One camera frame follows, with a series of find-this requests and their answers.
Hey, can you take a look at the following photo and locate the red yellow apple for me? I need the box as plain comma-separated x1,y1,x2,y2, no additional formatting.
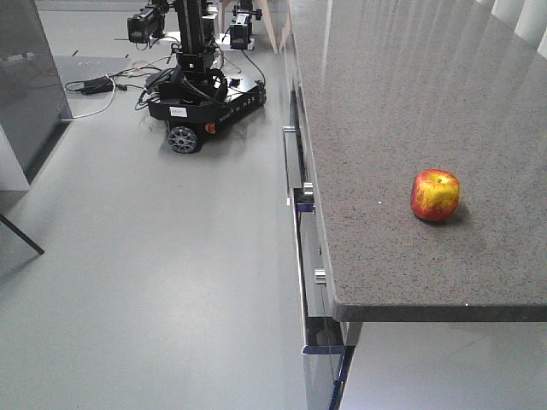
410,168,460,222

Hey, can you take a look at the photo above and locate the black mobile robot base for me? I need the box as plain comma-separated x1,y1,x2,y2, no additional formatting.
126,1,267,154

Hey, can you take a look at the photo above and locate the grey speckled kitchen counter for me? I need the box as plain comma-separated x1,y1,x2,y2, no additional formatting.
289,1,546,409

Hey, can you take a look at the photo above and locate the black power adapter brick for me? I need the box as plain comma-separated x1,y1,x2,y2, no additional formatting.
80,75,115,95

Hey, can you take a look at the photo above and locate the black metal stand leg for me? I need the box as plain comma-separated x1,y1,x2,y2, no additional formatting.
0,214,44,255

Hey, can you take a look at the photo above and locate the wooden easel frame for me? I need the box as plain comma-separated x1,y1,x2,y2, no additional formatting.
218,0,288,54

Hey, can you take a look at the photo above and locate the white floor cable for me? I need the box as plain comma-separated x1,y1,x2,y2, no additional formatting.
61,72,129,122

